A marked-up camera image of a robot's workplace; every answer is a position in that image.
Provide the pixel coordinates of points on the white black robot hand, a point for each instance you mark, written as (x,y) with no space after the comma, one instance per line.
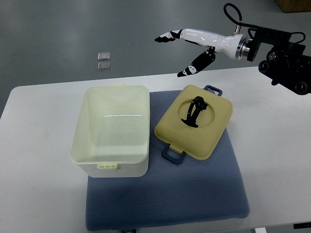
(235,47)

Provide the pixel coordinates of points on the yellow box lid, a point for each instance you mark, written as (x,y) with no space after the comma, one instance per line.
(194,123)

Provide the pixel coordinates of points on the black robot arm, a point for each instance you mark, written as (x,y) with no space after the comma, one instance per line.
(285,63)

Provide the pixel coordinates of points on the brown cardboard box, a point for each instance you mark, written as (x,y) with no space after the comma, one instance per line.
(294,6)

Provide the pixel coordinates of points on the white storage box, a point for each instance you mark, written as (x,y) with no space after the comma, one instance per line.
(112,133)

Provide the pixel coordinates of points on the upper silver floor plate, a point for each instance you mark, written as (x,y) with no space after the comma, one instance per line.
(103,56)

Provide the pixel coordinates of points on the blue grey cushion mat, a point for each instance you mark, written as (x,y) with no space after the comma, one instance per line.
(169,194)

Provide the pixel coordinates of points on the black table bracket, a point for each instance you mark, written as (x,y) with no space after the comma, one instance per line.
(302,225)

